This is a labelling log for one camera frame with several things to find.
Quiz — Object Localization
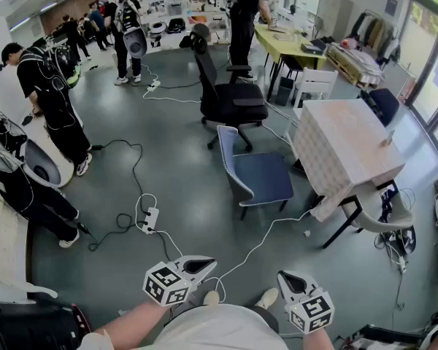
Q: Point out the light grey shell chair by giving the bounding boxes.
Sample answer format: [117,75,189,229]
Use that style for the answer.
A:
[341,184,417,257]

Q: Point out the white storage shelving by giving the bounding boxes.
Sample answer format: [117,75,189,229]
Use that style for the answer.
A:
[122,0,242,49]

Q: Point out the black waste bin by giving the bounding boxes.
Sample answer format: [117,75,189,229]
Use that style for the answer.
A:
[275,77,295,107]

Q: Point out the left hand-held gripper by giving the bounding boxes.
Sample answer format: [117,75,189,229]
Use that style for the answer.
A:
[142,254,218,308]

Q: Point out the person's black trousers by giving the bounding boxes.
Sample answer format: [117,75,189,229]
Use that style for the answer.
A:
[254,306,280,335]

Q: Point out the person's right beige shoe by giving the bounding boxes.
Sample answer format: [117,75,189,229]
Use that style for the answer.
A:
[255,287,280,310]

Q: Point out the white floor cable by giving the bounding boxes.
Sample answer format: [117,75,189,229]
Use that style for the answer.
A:
[141,63,202,105]

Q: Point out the blue fabric chair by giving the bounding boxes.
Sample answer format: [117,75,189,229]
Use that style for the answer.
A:
[217,125,295,221]

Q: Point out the black floor cable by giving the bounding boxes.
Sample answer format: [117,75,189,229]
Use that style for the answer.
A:
[88,139,149,253]

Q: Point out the clothes rack with garments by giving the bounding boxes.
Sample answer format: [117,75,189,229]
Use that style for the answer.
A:
[345,8,402,65]

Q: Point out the dark navy padded chair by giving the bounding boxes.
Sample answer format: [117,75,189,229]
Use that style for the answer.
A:
[359,87,401,128]

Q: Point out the grey round backpack pod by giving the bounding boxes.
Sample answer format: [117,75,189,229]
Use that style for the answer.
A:
[123,27,148,58]
[21,139,76,190]

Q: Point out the white cabinet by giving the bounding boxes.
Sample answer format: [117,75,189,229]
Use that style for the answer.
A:
[315,0,355,43]

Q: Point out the black and red bag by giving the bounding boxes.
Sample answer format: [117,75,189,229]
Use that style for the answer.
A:
[0,297,93,350]

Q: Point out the black oval board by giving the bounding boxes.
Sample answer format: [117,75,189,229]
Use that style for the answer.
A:
[393,226,418,256]

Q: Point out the beige checked tablecloth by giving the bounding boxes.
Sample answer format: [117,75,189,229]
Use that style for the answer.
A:
[293,98,407,223]

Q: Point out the black flat case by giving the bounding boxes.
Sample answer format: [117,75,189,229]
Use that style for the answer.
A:
[301,38,328,55]

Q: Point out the black mesh office chair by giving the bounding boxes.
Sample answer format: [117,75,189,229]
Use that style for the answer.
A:
[178,23,269,152]

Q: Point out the person's white shirt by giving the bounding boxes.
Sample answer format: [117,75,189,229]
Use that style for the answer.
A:
[76,303,289,350]

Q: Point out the wooden pallet stack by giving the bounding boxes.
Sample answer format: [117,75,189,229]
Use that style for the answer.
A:
[326,42,386,89]

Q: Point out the black gear bundle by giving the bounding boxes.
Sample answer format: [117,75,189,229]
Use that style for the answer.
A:
[380,187,397,225]

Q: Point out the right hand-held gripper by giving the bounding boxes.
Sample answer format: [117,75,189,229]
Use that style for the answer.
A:
[276,270,335,335]

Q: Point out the table with beige tablecloth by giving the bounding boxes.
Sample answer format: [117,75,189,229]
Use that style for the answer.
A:
[293,98,407,249]

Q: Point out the white wooden slatted chair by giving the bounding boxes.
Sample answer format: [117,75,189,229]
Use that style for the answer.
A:
[293,67,339,109]

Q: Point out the green-topped table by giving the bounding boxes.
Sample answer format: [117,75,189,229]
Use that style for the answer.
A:
[253,23,329,104]

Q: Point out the person's left forearm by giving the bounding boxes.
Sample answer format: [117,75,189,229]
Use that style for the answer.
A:
[94,299,169,350]

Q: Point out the glass door with dark frame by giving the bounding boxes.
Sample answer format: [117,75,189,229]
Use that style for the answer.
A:
[397,0,438,167]

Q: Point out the person's right forearm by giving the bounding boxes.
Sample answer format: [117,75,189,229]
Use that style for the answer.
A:
[302,328,336,350]

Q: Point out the white upholstered bench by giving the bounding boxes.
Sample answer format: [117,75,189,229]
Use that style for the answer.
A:
[0,190,59,304]

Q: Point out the long white cable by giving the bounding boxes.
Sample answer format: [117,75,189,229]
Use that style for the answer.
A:
[200,209,313,304]

